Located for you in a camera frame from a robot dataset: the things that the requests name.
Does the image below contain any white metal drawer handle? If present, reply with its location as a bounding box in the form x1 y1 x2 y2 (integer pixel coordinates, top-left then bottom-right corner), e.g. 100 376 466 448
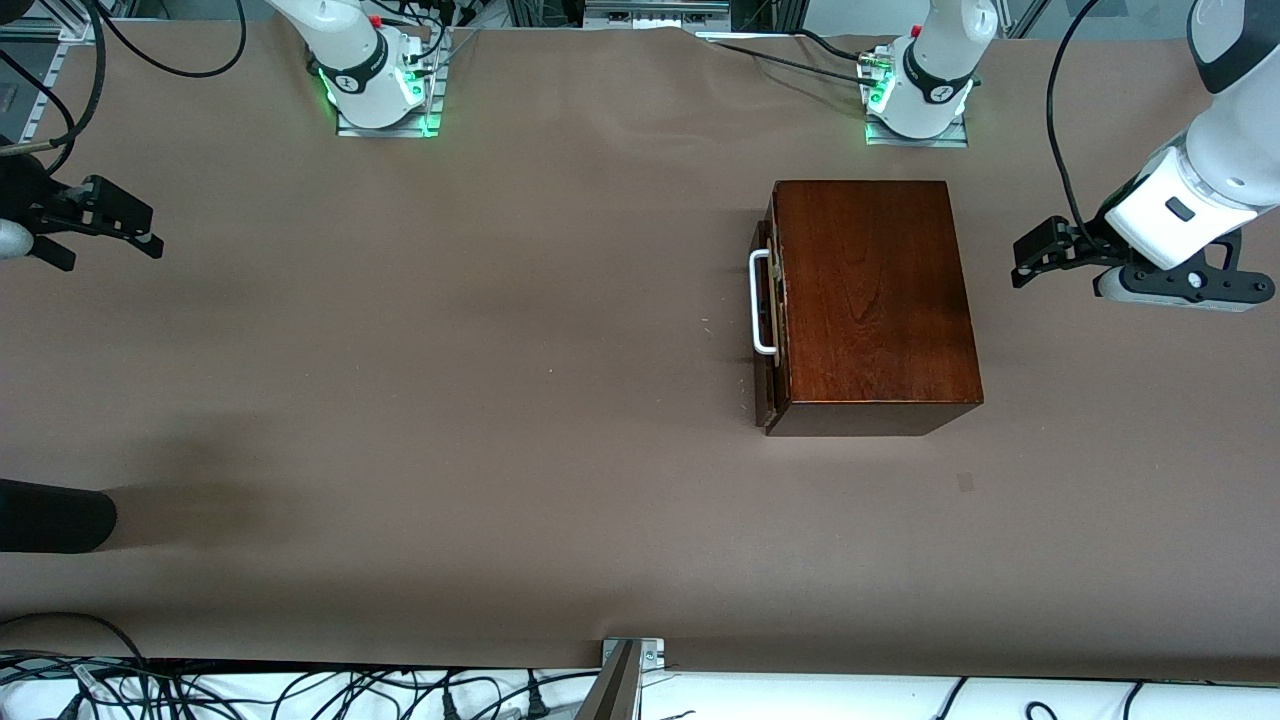
749 248 782 357

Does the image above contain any dark brown wooden cabinet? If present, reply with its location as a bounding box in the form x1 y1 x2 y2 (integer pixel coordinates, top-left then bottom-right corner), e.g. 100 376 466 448
765 180 984 438

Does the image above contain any black cylinder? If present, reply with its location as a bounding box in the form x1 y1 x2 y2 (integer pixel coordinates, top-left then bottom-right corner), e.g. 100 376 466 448
0 479 118 554

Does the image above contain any grey metal pole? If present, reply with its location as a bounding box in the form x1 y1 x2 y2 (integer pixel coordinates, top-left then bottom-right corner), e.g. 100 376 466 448
573 640 641 720

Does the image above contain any aluminium table edge rail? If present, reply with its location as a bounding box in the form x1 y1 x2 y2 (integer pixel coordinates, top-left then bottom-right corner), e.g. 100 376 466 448
15 42 73 146

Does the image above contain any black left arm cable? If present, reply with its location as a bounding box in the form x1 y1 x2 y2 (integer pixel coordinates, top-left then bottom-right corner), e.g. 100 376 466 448
1046 0 1103 236

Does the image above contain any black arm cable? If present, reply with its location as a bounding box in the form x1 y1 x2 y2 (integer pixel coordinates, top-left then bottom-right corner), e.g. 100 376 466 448
1046 0 1103 236
0 0 108 179

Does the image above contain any aluminium left arm base plate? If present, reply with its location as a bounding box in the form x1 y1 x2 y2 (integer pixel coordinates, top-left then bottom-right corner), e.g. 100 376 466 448
865 110 969 149

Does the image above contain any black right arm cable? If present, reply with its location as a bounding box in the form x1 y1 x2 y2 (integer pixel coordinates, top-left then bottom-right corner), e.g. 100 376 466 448
0 0 108 179

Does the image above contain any black looped cable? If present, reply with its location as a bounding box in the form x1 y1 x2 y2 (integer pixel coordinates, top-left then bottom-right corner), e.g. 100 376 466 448
92 0 248 79

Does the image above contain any aluminium corner frame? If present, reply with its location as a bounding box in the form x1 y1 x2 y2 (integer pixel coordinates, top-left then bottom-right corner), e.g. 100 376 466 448
0 0 113 43

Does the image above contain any short black table cable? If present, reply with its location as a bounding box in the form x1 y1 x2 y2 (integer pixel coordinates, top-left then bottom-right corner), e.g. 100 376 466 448
795 28 876 63

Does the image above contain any long black table cable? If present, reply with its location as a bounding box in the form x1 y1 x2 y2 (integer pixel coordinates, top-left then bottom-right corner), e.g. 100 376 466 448
705 38 881 83

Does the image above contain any black arched floor cable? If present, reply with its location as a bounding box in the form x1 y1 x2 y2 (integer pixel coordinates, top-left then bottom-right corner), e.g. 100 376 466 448
0 611 153 720

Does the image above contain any aluminium frame with sockets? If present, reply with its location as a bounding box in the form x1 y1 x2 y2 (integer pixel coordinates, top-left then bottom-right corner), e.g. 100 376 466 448
505 0 801 41

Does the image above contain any metal mounting bracket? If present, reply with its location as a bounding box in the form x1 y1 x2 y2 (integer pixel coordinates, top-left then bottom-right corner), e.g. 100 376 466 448
600 637 666 673

